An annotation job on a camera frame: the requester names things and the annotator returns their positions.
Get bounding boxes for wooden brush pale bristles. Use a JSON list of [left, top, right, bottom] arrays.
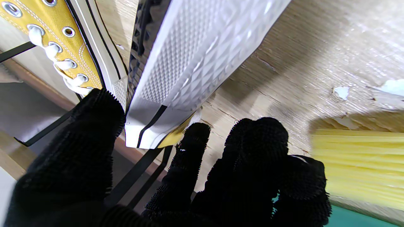
[[311, 129, 404, 212]]

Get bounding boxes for yellow canvas sneaker white laces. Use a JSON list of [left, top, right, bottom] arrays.
[[0, 0, 129, 109], [125, 0, 291, 149]]

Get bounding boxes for green plastic basket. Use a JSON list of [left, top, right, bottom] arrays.
[[271, 195, 404, 227]]

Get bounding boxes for white paper scrap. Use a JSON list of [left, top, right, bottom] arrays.
[[334, 86, 350, 101], [374, 79, 404, 109]]

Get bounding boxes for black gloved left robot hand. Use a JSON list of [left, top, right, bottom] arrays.
[[3, 89, 332, 227]]

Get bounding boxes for small wooden table black legs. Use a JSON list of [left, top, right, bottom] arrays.
[[0, 41, 174, 209]]

